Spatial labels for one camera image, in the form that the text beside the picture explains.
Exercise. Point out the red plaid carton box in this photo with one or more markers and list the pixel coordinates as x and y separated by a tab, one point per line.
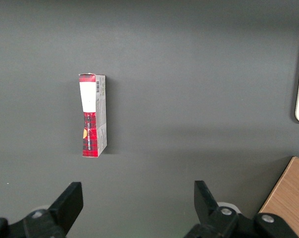
90	119

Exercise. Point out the grey table mat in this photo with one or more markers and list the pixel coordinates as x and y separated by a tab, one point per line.
189	74

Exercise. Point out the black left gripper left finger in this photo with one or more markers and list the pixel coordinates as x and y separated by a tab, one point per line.
65	205

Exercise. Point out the wooden drawer cabinet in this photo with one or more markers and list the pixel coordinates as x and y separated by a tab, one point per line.
293	193

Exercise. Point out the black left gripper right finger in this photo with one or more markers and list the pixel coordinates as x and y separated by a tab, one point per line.
206	205

